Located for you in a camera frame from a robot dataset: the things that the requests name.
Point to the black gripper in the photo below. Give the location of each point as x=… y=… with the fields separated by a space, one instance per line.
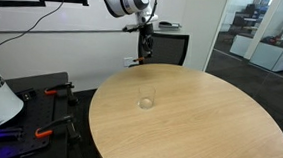
x=147 y=31

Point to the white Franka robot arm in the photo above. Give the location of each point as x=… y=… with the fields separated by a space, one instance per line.
x=130 y=1

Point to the clear drinking glass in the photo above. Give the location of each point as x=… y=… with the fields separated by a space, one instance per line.
x=146 y=102

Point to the black mesh office chair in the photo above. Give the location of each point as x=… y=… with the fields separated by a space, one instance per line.
x=170 y=49

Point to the black whiteboard eraser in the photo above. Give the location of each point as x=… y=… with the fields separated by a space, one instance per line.
x=167 y=24

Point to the black orange bar clamp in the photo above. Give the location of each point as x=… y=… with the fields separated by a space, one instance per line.
x=71 y=127
x=69 y=92

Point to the small white cabinet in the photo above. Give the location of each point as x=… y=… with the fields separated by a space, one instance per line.
x=240 y=46

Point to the large white cabinet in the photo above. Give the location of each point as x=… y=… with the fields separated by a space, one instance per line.
x=270 y=58

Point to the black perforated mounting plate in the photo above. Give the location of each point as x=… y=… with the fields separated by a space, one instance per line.
x=42 y=112

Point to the small black labelled connector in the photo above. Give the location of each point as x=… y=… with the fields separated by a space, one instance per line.
x=27 y=96

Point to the white wall outlet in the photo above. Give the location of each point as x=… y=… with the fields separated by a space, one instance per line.
x=127 y=62

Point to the wall whiteboard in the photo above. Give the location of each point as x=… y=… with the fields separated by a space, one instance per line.
x=69 y=17

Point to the white door frame pillar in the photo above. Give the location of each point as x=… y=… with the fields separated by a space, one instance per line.
x=262 y=27

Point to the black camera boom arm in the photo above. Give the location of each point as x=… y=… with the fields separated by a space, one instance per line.
x=19 y=3

